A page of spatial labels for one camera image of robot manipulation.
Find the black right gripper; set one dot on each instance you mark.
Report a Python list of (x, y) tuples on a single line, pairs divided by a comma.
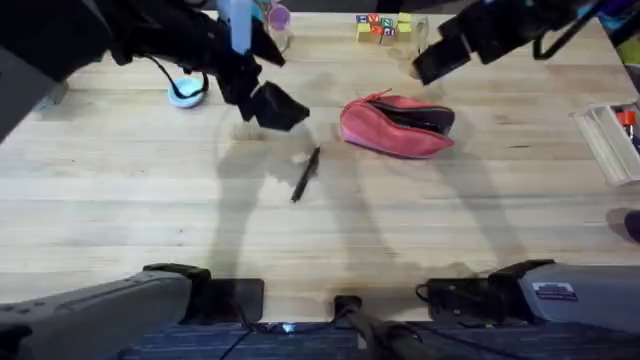
[(505, 30)]

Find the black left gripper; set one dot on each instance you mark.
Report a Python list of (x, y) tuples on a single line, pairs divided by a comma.
[(200, 45)]

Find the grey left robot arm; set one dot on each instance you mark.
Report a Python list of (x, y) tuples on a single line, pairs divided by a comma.
[(100, 310)]

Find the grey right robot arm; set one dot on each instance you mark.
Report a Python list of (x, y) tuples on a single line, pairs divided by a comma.
[(575, 295)]

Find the red soft zip bag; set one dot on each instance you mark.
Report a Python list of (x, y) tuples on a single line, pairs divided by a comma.
[(380, 132)]

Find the clear glass cup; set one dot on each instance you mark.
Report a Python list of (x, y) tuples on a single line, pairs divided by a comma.
[(422, 32)]

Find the purple plastic cup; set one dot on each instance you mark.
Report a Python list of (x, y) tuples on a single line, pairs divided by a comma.
[(279, 19)]

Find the left wrist upright flat plate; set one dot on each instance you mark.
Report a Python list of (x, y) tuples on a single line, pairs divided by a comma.
[(235, 25)]

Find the heap of coloured toy blocks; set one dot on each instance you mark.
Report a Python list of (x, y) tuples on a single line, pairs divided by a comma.
[(382, 29)]

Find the black pen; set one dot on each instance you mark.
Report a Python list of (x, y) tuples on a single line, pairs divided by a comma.
[(305, 175)]

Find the white tray with tools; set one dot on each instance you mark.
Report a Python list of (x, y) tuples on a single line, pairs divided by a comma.
[(607, 145)]

